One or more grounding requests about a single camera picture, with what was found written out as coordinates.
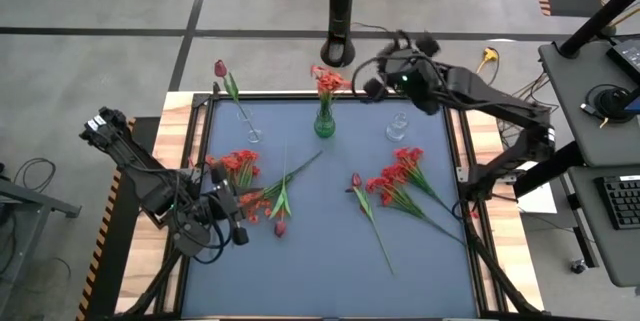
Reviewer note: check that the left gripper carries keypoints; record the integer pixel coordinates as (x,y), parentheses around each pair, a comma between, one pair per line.
(220,203)

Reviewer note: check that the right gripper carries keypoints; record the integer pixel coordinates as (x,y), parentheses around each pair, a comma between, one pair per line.
(412,83)

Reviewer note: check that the orange artificial flower bunch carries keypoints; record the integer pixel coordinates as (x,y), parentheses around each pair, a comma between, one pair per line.
(245,157)
(327,82)
(256,206)

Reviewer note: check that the dark red artificial tulip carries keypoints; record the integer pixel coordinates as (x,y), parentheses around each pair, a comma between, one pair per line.
(280,229)
(220,68)
(356,179)

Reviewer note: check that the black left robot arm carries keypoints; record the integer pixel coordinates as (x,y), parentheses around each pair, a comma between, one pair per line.
(150,186)

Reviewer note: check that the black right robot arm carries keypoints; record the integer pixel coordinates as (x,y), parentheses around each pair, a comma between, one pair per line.
(500,101)

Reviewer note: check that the slim clear glass vase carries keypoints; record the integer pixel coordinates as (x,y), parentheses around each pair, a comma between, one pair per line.
(255,136)

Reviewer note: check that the ribbed clear glass vase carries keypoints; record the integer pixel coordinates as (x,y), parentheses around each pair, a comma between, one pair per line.
(397,128)

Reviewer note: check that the green glass vase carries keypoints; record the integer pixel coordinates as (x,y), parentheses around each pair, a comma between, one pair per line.
(324,128)

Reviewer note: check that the yellow power plug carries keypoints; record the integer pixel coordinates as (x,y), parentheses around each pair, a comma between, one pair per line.
(490,54)

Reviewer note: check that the blue table mat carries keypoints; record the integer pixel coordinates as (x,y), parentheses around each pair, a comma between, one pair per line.
(325,281)

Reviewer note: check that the grey desk top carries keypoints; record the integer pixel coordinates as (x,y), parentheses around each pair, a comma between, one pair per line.
(575,86)

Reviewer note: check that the grey metal stand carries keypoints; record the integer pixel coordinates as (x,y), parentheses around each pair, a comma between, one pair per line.
(40,201)

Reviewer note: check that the black desk support beam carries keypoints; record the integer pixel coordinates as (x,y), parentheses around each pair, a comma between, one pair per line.
(562,165)

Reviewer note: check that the black slanted stand pole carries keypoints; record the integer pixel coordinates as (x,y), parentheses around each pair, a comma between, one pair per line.
(600,18)

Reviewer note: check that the white paper sheet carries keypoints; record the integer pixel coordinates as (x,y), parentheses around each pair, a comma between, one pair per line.
(542,203)

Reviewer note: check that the black round desk device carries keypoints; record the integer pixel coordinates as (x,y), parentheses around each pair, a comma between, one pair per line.
(614,103)

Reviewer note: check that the black laptop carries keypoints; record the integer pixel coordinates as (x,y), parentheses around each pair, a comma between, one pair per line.
(627,56)

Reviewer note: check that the black keyboard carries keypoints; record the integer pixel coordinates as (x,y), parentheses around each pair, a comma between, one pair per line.
(622,203)

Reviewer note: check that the black desk leg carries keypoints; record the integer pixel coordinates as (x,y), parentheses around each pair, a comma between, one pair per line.
(585,247)

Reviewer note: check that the black caster wheel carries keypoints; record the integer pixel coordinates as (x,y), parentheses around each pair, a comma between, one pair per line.
(577,266)

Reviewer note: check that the grey keyboard tray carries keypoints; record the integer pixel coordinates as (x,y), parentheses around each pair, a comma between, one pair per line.
(622,256)

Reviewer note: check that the black camera stand pole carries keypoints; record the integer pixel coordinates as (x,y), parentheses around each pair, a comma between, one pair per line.
(341,1)

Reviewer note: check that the black aluminium table frame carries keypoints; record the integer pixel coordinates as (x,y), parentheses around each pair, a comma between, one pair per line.
(280,96)

